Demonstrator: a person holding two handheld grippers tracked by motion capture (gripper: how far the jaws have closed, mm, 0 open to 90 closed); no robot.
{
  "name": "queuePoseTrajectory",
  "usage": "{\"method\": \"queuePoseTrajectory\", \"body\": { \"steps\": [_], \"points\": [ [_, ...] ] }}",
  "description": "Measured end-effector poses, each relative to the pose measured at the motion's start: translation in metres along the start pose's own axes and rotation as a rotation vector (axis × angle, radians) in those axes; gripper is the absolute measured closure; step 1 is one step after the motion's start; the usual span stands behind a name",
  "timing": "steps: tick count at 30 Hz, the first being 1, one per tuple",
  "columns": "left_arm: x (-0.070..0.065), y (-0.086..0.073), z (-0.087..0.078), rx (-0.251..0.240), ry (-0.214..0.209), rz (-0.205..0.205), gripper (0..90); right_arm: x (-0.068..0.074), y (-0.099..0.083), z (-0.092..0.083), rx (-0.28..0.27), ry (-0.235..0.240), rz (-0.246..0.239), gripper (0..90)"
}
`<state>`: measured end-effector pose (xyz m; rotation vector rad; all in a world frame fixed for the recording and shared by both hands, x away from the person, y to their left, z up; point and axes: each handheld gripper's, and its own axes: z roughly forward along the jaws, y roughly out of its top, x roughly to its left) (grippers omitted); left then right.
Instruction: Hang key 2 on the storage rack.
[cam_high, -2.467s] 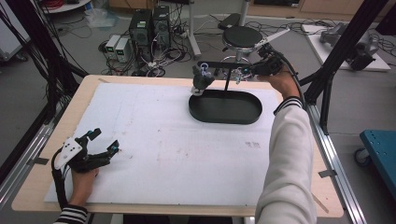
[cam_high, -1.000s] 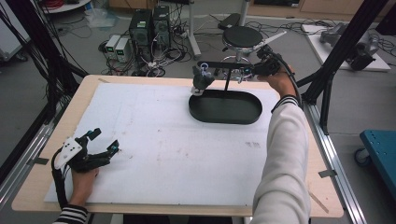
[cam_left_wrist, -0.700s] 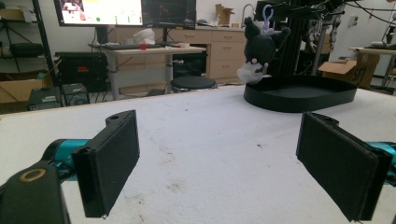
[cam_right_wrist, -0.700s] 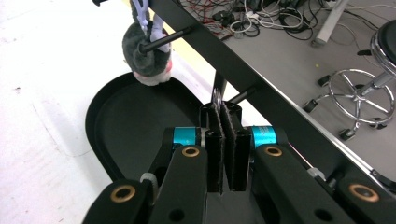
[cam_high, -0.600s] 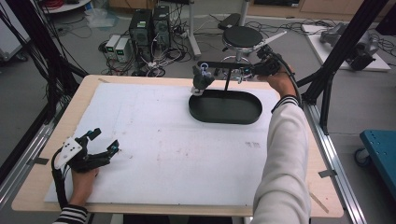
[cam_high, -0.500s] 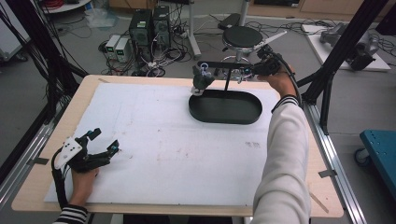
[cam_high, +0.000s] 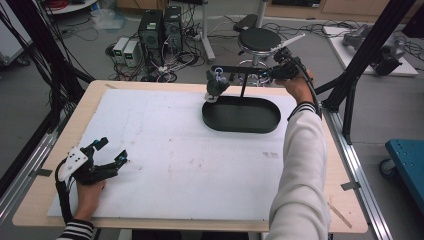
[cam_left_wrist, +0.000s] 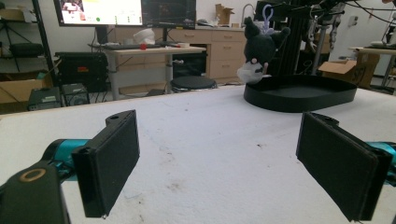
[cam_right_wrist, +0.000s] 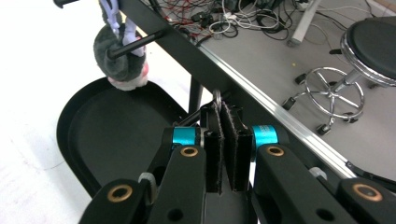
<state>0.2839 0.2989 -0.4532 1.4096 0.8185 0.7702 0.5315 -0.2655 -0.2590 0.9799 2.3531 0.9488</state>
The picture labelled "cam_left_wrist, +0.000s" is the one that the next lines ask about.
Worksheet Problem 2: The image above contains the small cardboard box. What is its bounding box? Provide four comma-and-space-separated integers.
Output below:
214, 3, 235, 26

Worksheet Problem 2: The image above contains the black keyboard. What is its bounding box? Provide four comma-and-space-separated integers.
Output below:
89, 43, 142, 51

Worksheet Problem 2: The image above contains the white table mat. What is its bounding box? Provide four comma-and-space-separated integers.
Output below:
0, 84, 396, 224

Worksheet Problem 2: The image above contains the white bag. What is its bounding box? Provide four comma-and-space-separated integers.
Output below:
133, 27, 157, 46

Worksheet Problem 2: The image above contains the black frame post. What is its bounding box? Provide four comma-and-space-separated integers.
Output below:
270, 0, 332, 77

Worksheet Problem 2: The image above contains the black computer tower green label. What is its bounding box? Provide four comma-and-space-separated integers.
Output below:
27, 86, 63, 112

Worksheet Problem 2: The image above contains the flat cardboard box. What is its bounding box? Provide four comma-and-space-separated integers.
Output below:
0, 72, 54, 105

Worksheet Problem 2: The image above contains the black oval tray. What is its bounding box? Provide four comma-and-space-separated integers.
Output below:
243, 0, 359, 114

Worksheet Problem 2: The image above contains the black and pink plush toy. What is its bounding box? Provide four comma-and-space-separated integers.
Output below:
236, 3, 292, 85

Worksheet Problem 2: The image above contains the monitor with dark screen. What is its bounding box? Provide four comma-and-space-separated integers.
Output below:
141, 0, 198, 31

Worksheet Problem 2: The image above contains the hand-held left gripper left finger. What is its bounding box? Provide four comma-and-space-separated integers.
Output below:
41, 109, 141, 219

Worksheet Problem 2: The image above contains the monitor with bright screen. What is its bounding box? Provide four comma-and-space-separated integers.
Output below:
52, 0, 145, 28

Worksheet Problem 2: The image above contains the desk with grey legs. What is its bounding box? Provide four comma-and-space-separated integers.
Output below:
103, 45, 207, 101

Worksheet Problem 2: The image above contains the large black equipment case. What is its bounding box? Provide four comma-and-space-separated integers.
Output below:
54, 50, 110, 93

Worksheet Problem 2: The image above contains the black metal shelf rack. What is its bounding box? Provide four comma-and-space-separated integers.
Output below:
0, 0, 57, 87

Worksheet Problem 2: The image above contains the light wooden cabinet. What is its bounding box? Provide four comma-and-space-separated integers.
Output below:
106, 25, 248, 86

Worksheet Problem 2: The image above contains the open cardboard box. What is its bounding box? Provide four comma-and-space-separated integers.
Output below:
318, 51, 381, 91

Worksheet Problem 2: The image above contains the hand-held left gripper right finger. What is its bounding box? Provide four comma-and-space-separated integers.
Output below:
295, 111, 396, 223

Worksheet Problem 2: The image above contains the black round stool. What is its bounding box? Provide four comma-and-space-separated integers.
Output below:
170, 76, 219, 94

